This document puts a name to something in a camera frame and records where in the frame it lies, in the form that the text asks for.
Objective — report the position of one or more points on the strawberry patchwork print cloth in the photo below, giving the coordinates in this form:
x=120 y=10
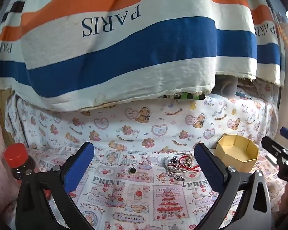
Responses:
x=139 y=196

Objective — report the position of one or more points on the striped orange blue cloth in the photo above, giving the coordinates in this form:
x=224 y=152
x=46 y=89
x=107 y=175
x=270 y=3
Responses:
x=134 y=52

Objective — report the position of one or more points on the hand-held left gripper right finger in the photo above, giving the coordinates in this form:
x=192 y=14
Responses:
x=211 y=170

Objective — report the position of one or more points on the grey plastic container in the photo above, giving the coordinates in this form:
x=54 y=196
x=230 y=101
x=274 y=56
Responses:
x=228 y=88

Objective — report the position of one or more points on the bear print white cloth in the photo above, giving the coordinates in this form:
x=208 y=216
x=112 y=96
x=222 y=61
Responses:
x=158 y=117

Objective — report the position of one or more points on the yellow octagonal cardboard box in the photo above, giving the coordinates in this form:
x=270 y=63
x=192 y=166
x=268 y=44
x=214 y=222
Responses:
x=232 y=163

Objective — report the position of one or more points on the silver bangle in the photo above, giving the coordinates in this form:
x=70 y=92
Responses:
x=169 y=168

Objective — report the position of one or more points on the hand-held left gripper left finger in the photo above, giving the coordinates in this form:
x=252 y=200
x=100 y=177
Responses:
x=79 y=167

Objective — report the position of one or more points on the red capped brown bottle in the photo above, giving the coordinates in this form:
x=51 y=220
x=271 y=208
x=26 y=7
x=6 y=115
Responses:
x=15 y=153

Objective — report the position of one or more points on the wooden post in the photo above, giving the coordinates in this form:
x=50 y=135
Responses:
x=2 y=105

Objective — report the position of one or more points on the teal pen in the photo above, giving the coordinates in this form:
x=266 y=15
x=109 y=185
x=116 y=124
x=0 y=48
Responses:
x=243 y=95

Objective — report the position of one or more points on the green black checkered box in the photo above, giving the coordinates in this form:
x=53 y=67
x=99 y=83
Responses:
x=189 y=96

